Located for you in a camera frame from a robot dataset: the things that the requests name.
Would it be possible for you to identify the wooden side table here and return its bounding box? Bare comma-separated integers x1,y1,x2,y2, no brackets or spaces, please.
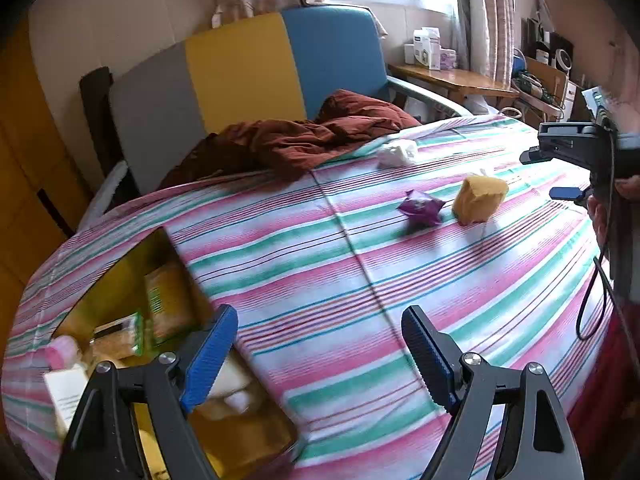
387,62,521,98

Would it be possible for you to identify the yellow green snack packet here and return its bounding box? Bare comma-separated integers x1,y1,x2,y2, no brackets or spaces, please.
144,264,201,346
90,311,146,358

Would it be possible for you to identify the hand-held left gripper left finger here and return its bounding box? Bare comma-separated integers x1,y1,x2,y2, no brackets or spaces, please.
54,304,239,480

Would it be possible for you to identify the brown-red crumpled cloth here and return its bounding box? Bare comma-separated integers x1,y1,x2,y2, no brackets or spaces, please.
157,89,423,192

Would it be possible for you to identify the purple snack packet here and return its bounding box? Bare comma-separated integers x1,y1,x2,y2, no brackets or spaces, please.
397,190,446,226

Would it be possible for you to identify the small pink container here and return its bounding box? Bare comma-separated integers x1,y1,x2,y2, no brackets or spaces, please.
44,335,81,367

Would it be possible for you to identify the white product box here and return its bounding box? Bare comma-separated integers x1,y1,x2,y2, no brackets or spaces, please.
412,27,442,70

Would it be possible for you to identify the grey yellow blue headboard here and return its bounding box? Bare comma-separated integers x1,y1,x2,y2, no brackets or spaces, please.
79,4,473,231

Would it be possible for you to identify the black cable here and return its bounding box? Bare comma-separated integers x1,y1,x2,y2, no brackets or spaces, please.
575,255,618,342

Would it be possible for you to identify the person's right hand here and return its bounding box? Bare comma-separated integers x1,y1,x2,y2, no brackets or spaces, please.
586,175,640,257

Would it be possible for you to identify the brown cardboard box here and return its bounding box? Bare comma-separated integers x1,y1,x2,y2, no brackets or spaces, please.
522,57,571,106

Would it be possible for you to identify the white plastic bag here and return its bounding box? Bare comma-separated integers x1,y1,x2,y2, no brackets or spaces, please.
467,95,501,116

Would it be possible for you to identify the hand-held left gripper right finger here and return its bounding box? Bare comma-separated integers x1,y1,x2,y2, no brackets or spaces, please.
401,305,586,480

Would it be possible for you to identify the wooden wardrobe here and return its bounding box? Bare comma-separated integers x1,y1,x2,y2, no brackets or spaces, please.
0,10,96,311

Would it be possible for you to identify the small beige cardboard box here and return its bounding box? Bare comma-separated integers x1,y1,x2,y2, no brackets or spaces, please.
42,365,93,433

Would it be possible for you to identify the white sponge block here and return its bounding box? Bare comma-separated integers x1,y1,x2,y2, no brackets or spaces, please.
222,390,256,413

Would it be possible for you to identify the person's red clothing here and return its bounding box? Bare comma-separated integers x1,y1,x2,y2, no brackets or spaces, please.
565,305,640,461

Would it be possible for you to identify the striped bed sheet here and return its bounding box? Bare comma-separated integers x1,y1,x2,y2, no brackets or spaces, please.
0,112,618,480

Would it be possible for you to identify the yellow sponge block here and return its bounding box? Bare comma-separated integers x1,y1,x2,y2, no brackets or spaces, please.
451,174,510,227

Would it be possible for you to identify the gold storage box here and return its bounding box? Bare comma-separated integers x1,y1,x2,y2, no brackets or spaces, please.
47,227,307,480

